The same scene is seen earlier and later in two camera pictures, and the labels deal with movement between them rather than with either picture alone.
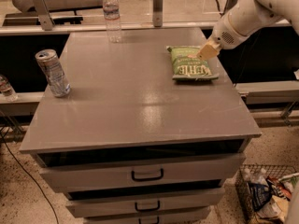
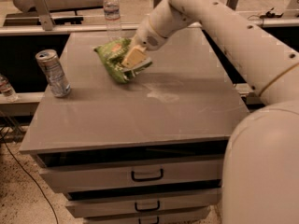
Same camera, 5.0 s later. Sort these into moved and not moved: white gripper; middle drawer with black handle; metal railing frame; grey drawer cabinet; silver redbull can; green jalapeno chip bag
Moved: white gripper; green jalapeno chip bag
Not moved: silver redbull can; grey drawer cabinet; metal railing frame; middle drawer with black handle
